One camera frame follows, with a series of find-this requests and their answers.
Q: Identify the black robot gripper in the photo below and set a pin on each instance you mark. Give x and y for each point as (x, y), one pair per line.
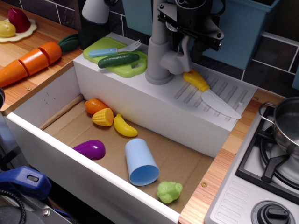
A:
(197, 19)

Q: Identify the grey faucet lever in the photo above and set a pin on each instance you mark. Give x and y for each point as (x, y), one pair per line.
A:
(176, 62)

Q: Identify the grey toy faucet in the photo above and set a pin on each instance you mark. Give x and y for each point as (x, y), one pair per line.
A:
(158, 44)

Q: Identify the teal plastic bin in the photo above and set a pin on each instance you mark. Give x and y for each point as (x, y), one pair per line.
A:
(242, 24)

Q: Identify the green cutting board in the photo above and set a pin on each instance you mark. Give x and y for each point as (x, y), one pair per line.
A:
(127, 70)

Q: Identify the green toy cucumber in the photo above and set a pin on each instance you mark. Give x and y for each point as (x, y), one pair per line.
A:
(117, 60)

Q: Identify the yellow toy banana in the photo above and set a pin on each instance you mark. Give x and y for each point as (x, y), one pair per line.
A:
(123, 128)

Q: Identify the white toy sink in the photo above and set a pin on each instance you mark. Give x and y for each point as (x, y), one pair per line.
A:
(191, 144)

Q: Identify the yellow toy corn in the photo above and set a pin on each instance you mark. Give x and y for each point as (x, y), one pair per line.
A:
(104, 117)

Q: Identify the small orange toy carrot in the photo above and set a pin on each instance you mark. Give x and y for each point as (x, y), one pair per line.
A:
(94, 105)

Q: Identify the steel cooking pot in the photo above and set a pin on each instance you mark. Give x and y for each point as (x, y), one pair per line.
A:
(285, 124)

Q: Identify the light blue plastic cup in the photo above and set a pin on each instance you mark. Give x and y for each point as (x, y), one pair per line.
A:
(142, 168)

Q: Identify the purple toy eggplant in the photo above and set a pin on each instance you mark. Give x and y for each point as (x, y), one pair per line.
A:
(92, 149)

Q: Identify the light green toy vegetable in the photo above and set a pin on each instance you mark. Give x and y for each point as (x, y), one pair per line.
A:
(168, 192)

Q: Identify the black stove grate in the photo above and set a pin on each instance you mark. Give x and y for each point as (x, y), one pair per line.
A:
(264, 163)

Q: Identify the red toy fruit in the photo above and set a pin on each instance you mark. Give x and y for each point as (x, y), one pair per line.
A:
(18, 18)

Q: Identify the grey toy stove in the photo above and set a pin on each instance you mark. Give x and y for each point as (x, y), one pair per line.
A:
(237, 197)

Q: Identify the cream scalloped plate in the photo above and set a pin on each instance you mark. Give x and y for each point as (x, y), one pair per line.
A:
(19, 36)

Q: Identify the large orange wooden carrot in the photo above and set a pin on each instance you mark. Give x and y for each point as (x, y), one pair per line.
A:
(37, 60)

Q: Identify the yellow toy potato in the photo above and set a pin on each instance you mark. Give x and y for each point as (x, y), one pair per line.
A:
(7, 29)

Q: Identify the black stove knob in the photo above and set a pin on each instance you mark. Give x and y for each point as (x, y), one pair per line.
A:
(270, 212)

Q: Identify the blue clamp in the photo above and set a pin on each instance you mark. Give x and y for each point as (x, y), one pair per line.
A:
(26, 181)

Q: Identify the yellow handled toy knife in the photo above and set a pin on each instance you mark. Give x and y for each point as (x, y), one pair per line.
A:
(208, 96)

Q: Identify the blue handled toy fork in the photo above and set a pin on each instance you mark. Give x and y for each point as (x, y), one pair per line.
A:
(114, 51)

